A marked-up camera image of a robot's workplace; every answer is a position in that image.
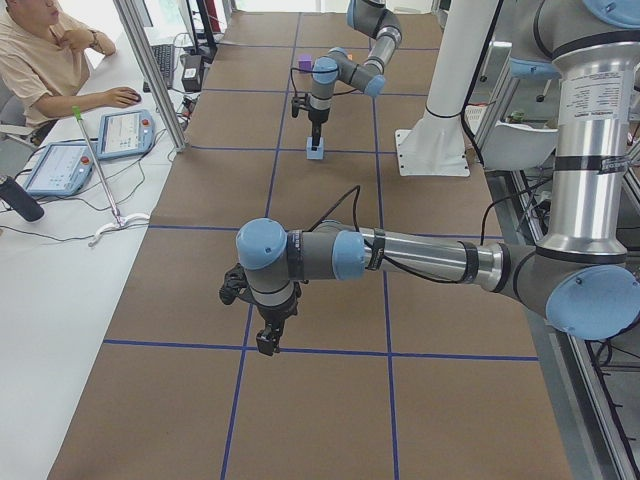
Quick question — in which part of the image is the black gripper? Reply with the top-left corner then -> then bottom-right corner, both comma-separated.
308,106 -> 328,150
256,294 -> 298,355

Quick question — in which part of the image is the light blue block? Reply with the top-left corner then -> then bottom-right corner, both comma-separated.
306,136 -> 324,160

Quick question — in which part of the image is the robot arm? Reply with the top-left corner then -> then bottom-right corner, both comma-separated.
219,1 -> 639,355
292,0 -> 402,160

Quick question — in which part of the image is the purple block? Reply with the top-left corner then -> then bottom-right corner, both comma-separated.
298,54 -> 313,74

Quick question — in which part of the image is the person right hand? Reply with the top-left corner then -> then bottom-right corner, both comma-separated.
103,87 -> 136,108

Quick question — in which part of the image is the person left hand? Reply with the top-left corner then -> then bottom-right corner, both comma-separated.
54,28 -> 95,51

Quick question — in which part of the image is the brown cardboard mat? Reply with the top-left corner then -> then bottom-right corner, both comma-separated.
50,13 -> 572,479

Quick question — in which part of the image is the black power adapter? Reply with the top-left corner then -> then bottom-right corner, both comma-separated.
181,55 -> 204,92

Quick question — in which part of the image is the black keyboard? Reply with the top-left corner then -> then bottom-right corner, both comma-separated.
151,44 -> 175,89

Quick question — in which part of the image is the reacher stick green tip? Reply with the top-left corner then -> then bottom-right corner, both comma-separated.
71,105 -> 150,247

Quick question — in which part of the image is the far teach pendant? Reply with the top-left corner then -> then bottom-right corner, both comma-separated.
96,109 -> 155,160

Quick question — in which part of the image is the teach pendant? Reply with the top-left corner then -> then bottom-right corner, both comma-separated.
23,142 -> 93,197
96,109 -> 155,160

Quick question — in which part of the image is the near teach pendant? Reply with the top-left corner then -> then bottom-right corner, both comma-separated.
23,142 -> 93,197

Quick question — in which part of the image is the seated person beige shirt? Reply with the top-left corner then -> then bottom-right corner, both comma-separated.
1,1 -> 116,129

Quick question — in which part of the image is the black bottle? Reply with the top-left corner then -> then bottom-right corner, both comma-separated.
0,175 -> 44,222

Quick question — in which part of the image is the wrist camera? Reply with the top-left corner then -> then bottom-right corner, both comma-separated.
219,263 -> 253,306
291,94 -> 309,118

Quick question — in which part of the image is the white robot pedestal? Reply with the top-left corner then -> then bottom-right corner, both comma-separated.
395,0 -> 501,177

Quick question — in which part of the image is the aluminium frame post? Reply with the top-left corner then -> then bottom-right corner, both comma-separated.
113,0 -> 187,153

